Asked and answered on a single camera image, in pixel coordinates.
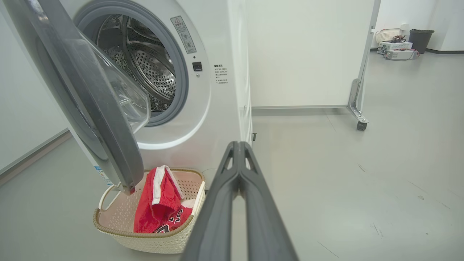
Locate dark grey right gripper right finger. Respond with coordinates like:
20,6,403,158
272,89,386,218
239,141,299,261

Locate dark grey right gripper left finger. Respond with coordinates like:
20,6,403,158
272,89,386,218
179,141,240,261

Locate red and white sports clothes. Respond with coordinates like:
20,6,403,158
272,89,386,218
133,165,196,233

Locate grey round washing machine door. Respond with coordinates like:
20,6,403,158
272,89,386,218
2,0,151,195

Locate cream perforated laundry basket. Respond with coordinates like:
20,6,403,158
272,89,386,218
93,168,206,254

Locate white front-load washing machine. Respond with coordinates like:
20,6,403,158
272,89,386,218
34,0,253,189

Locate white partition panel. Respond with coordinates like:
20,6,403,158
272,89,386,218
245,0,382,109

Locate black trash bin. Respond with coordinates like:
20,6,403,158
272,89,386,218
409,29,435,54

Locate metal bracket with caster wheel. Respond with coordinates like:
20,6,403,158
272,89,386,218
347,79,369,131

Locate small white wire basket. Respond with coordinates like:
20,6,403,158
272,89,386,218
375,28,402,44

